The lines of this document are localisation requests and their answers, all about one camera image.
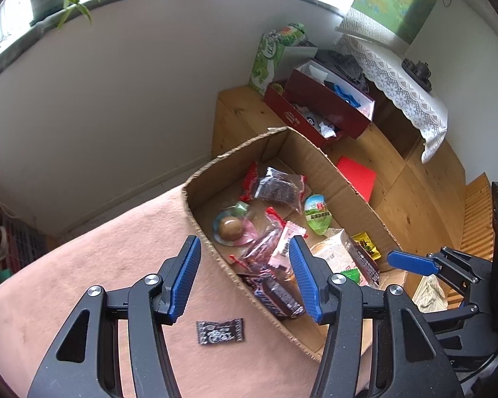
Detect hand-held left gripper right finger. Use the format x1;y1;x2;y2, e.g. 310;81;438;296
288;235;465;398

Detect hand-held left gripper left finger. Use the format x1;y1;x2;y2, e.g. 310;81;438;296
27;235;203;398

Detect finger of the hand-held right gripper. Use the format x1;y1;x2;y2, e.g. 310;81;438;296
388;246;493;295
421;303;480;336

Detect brown chocolate bar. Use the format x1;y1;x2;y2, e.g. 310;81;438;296
237;273;307;321

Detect yellow candy packet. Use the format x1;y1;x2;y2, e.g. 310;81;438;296
352;233;380;258

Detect green lid jelly cup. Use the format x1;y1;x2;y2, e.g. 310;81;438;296
304;193;332;233

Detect clear egg packet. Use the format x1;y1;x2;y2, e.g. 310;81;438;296
213;201;256;247

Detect cardboard box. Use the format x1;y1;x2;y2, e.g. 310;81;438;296
182;126;407;361

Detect clear packet of dark snacks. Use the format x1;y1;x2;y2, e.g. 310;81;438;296
252;167;307;207

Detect crumpled beige cloth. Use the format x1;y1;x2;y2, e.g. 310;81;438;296
411;276;449;313

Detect red white candy packet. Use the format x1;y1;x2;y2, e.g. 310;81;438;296
268;221;307;274

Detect clear red snack packet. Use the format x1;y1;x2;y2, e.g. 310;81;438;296
228;207;285;276

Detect black candy packet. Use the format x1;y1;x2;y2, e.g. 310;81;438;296
196;318;245;346

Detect wooden slatted board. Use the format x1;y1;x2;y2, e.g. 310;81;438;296
444;172;496;311

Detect red paper sheet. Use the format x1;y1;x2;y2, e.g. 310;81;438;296
336;155;377;202

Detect white crumpled paper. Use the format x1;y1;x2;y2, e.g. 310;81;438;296
299;105;341;137

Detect dark plastic crate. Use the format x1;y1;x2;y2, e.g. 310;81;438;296
0;211;48;274

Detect blue plastic parts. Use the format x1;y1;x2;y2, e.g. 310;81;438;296
326;81;364;108

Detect white lace cloth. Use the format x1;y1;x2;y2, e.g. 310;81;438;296
335;6;449;164

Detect dark red box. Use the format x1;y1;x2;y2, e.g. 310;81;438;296
284;59;376;139

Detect dark small ornament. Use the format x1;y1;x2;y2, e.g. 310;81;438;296
400;59;433;92

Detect dark lace cloth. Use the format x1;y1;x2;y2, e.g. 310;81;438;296
315;49;368;90

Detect green white carton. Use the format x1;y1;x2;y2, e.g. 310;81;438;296
249;23;318;96

